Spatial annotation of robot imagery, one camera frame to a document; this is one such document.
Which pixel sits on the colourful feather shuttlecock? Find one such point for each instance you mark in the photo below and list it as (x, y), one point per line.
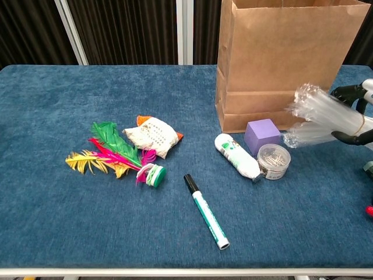
(113, 140)

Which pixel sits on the slanted white frame post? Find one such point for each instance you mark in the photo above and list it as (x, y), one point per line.
(71, 32)

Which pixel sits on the white glue bottle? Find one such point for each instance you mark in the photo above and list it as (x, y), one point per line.
(236, 154)

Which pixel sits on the brown paper bag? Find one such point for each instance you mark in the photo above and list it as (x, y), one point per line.
(277, 58)

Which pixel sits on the small green sharpener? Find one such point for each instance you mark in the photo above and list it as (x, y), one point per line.
(369, 169)

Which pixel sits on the blue table cloth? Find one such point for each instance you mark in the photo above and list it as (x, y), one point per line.
(58, 204)

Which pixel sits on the purple cube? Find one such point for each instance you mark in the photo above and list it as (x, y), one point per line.
(258, 137)

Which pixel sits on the black pleated curtain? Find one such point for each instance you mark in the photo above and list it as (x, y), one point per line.
(29, 29)
(122, 29)
(207, 29)
(364, 43)

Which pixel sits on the upright white frame post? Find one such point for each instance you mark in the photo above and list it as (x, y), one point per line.
(184, 32)

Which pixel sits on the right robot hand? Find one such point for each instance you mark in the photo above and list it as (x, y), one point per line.
(346, 91)

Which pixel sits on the clear jar of paper clips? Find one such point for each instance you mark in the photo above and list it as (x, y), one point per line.
(272, 163)

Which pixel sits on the small red toy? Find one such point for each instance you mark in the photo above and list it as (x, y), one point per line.
(370, 210)

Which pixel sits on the white table frame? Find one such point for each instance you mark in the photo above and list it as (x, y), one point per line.
(175, 272)

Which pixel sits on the bundle of clear straws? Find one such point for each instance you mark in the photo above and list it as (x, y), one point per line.
(323, 113)

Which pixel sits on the white and orange wrapper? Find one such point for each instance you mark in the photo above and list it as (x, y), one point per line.
(151, 137)

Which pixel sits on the green white marker pen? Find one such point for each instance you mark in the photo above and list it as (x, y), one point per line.
(205, 211)

